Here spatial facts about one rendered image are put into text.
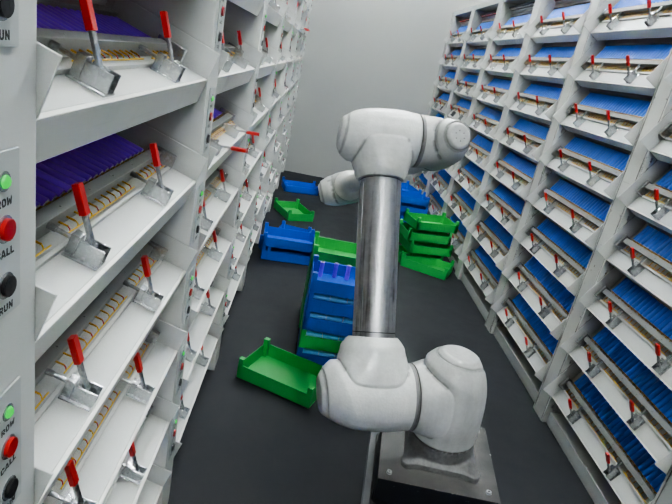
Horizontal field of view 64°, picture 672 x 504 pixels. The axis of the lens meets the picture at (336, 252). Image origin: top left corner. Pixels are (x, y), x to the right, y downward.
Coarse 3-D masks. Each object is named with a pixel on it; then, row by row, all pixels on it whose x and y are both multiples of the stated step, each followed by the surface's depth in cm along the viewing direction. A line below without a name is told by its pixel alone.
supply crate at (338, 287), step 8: (312, 264) 217; (328, 264) 219; (312, 272) 205; (328, 272) 220; (344, 272) 220; (352, 272) 220; (312, 280) 200; (320, 280) 200; (328, 280) 214; (336, 280) 216; (344, 280) 217; (352, 280) 219; (312, 288) 201; (320, 288) 201; (328, 288) 201; (336, 288) 201; (344, 288) 201; (352, 288) 201; (336, 296) 202; (344, 296) 202; (352, 296) 202
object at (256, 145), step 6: (252, 138) 219; (258, 138) 237; (252, 144) 236; (258, 144) 238; (264, 144) 238; (252, 150) 221; (258, 150) 237; (252, 156) 221; (258, 156) 227; (246, 162) 208; (252, 162) 213; (246, 168) 181; (252, 168) 219; (246, 174) 182
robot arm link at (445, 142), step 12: (432, 120) 129; (444, 120) 127; (456, 120) 127; (432, 132) 127; (444, 132) 125; (456, 132) 125; (468, 132) 127; (432, 144) 127; (444, 144) 126; (456, 144) 125; (468, 144) 128; (420, 156) 129; (432, 156) 129; (444, 156) 128; (456, 156) 128; (432, 168) 139; (444, 168) 138
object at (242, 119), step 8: (216, 96) 164; (216, 104) 164; (224, 104) 164; (232, 104) 165; (224, 112) 164; (232, 112) 165; (240, 112) 165; (232, 120) 164; (240, 120) 166; (248, 120) 166; (240, 128) 166; (216, 136) 141; (224, 136) 145; (240, 136) 156; (224, 144) 138; (232, 144) 142; (216, 152) 110; (224, 152) 131; (208, 160) 110; (216, 160) 121; (208, 168) 113; (216, 168) 131; (208, 176) 121
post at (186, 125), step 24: (144, 0) 91; (168, 0) 91; (192, 0) 91; (216, 0) 91; (192, 24) 93; (216, 24) 95; (216, 72) 102; (168, 120) 98; (192, 120) 98; (192, 144) 100; (192, 192) 103; (192, 216) 104; (192, 240) 109; (192, 264) 114; (192, 288) 119; (168, 312) 112; (168, 384) 118; (168, 432) 122; (168, 456) 128; (168, 480) 134
